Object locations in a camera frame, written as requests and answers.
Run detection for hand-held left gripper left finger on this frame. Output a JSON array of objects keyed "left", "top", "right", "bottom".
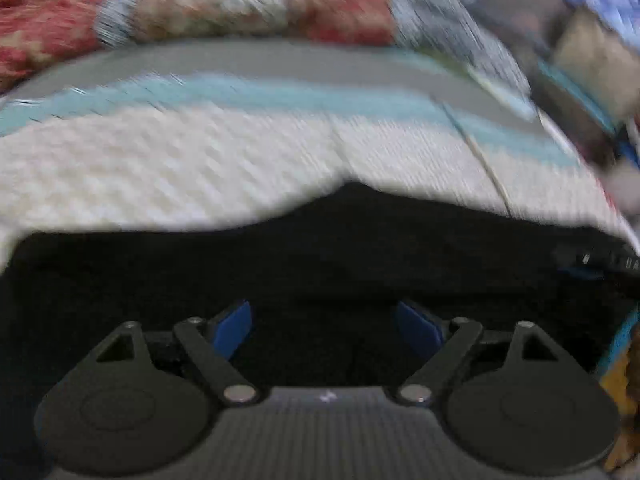
[{"left": 95, "top": 299, "right": 261, "bottom": 407}]

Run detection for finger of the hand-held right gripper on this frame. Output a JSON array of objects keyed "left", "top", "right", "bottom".
[{"left": 552, "top": 241, "right": 640, "bottom": 282}]

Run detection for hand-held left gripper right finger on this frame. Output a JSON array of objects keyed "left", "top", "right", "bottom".
[{"left": 395, "top": 300, "right": 560, "bottom": 407}]

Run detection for black pants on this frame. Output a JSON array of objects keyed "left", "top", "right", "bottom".
[{"left": 0, "top": 182, "right": 640, "bottom": 467}]

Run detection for patterned bed sheet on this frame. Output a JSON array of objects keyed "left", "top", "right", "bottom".
[{"left": 0, "top": 40, "right": 633, "bottom": 276}]

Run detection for red floral patchwork quilt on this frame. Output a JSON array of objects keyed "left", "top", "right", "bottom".
[{"left": 0, "top": 0, "right": 532, "bottom": 96}]

